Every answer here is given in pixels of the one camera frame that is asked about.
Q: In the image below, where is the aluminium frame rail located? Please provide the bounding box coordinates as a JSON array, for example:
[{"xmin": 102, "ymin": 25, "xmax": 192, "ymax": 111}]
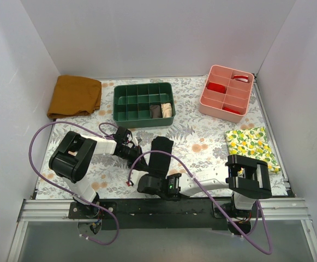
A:
[{"xmin": 8, "ymin": 198, "xmax": 317, "ymax": 261}]

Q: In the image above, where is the black underwear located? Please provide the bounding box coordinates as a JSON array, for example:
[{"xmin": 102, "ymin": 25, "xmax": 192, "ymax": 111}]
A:
[{"xmin": 146, "ymin": 136, "xmax": 174, "ymax": 178}]

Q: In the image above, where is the red white rolled cloth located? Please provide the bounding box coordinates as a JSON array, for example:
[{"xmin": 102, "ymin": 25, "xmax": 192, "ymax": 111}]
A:
[{"xmin": 232, "ymin": 74, "xmax": 249, "ymax": 83}]

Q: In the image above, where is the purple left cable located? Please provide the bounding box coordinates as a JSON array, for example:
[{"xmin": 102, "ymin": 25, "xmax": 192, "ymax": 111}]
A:
[{"xmin": 28, "ymin": 121, "xmax": 120, "ymax": 246}]

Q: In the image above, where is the red cloth front compartment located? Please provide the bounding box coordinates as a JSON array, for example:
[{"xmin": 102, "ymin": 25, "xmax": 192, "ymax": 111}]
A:
[{"xmin": 223, "ymin": 107, "xmax": 241, "ymax": 115}]

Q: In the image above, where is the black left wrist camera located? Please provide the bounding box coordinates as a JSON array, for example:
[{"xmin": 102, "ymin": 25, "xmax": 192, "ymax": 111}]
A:
[{"xmin": 113, "ymin": 126, "xmax": 139, "ymax": 146}]

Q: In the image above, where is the purple cable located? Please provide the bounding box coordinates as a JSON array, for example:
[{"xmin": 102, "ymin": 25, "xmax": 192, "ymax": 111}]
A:
[
  {"xmin": 28, "ymin": 121, "xmax": 120, "ymax": 246},
  {"xmin": 127, "ymin": 151, "xmax": 273, "ymax": 255}
]

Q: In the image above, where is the beige rolled underwear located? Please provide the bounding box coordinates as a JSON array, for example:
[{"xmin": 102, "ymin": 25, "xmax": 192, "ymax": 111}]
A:
[{"xmin": 161, "ymin": 103, "xmax": 173, "ymax": 118}]

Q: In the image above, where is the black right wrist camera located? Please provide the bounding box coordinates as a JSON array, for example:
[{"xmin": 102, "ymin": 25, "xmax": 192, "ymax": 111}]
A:
[{"xmin": 127, "ymin": 173, "xmax": 164, "ymax": 195}]

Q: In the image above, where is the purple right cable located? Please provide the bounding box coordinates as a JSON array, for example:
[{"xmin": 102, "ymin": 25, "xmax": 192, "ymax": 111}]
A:
[{"xmin": 127, "ymin": 151, "xmax": 273, "ymax": 255}]

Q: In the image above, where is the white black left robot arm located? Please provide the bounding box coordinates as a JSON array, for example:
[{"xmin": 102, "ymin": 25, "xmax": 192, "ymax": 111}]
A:
[{"xmin": 49, "ymin": 128, "xmax": 142, "ymax": 218}]

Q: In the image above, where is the pink divided organizer box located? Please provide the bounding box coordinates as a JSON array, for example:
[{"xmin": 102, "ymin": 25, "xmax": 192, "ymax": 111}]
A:
[{"xmin": 199, "ymin": 65, "xmax": 254, "ymax": 123}]

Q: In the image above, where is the brown folded cloth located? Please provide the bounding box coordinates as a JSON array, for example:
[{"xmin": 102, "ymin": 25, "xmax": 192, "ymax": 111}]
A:
[{"xmin": 47, "ymin": 75, "xmax": 102, "ymax": 119}]

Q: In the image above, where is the green divided organizer box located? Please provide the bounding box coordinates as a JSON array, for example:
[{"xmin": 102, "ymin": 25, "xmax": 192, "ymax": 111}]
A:
[{"xmin": 113, "ymin": 82, "xmax": 176, "ymax": 128}]

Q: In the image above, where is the lemon print folded cloth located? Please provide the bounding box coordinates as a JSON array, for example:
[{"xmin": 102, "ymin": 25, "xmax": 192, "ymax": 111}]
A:
[{"xmin": 224, "ymin": 127, "xmax": 282, "ymax": 174}]

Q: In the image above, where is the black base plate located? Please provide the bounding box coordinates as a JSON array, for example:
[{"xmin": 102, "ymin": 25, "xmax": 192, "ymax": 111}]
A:
[{"xmin": 68, "ymin": 197, "xmax": 256, "ymax": 232}]

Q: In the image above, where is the grey rolled underwear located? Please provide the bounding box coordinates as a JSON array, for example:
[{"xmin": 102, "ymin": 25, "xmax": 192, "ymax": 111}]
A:
[{"xmin": 149, "ymin": 105, "xmax": 162, "ymax": 119}]

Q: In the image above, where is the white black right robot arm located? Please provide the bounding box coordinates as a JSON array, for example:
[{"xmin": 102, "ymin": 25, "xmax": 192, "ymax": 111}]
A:
[{"xmin": 162, "ymin": 154, "xmax": 272, "ymax": 217}]

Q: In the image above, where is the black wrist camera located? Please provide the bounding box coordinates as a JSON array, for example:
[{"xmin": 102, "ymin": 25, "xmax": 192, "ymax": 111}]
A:
[
  {"xmin": 113, "ymin": 126, "xmax": 139, "ymax": 146},
  {"xmin": 127, "ymin": 173, "xmax": 164, "ymax": 195}
]

